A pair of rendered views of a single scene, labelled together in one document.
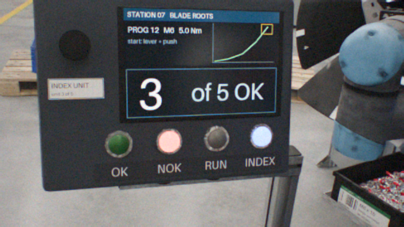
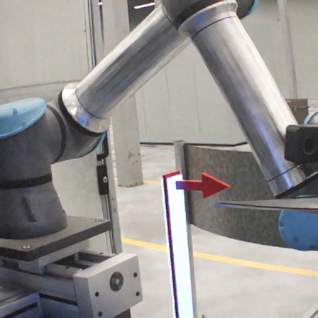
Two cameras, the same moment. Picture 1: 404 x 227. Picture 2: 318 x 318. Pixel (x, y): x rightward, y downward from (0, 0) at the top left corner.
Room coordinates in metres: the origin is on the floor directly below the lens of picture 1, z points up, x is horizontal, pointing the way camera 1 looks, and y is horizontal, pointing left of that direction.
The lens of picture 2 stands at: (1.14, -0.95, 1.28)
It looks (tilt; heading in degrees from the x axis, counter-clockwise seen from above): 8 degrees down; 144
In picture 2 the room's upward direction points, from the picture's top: 5 degrees counter-clockwise
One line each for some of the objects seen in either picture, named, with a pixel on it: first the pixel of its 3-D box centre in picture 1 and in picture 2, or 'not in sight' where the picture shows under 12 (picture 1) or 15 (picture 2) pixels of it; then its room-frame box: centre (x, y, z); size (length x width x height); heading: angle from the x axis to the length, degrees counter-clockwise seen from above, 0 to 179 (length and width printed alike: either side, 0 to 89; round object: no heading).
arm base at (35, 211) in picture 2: not in sight; (24, 201); (0.17, -0.56, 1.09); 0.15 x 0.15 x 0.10
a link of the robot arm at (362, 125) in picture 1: (372, 117); not in sight; (0.61, -0.25, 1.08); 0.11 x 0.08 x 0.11; 113
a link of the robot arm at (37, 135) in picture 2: not in sight; (19, 137); (0.17, -0.56, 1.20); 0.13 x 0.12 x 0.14; 113
